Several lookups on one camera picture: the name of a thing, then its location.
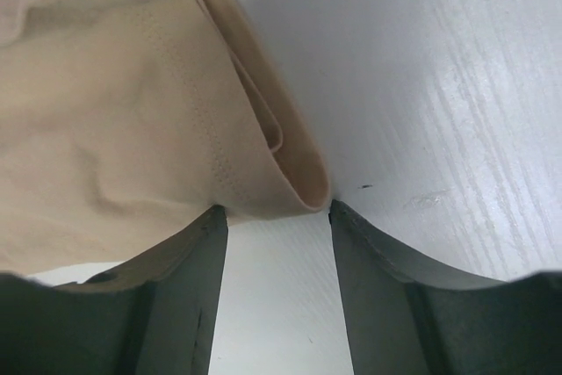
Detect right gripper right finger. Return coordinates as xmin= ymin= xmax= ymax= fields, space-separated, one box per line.
xmin=328 ymin=200 xmax=561 ymax=374

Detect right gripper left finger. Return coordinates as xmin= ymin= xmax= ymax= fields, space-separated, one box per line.
xmin=1 ymin=206 xmax=227 ymax=374

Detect beige t shirt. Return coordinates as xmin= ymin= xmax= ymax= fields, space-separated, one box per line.
xmin=1 ymin=0 xmax=330 ymax=275

